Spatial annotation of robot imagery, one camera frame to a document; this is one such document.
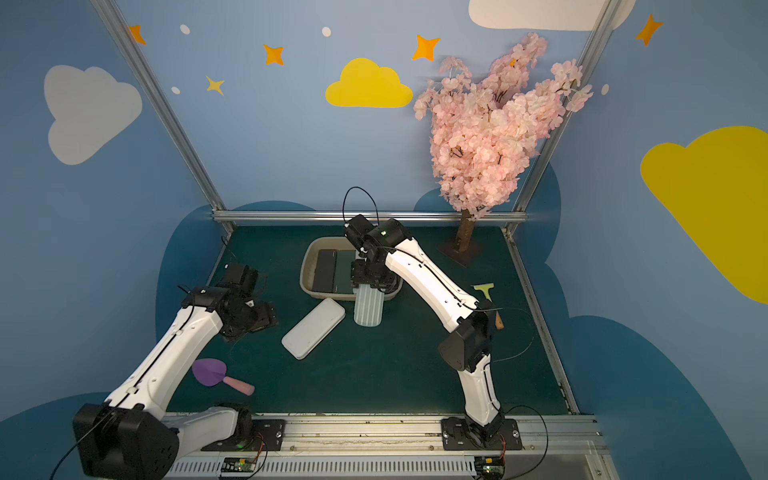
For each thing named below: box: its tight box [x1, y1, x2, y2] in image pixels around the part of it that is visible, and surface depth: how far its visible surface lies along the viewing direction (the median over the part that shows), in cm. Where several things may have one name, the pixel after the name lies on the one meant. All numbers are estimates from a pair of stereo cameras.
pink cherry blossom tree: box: [413, 33, 592, 261], surface depth 72 cm
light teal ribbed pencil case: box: [353, 284, 385, 327], surface depth 80 cm
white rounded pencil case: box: [281, 298, 346, 360], surface depth 93 cm
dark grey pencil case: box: [312, 249, 337, 293], surface depth 108 cm
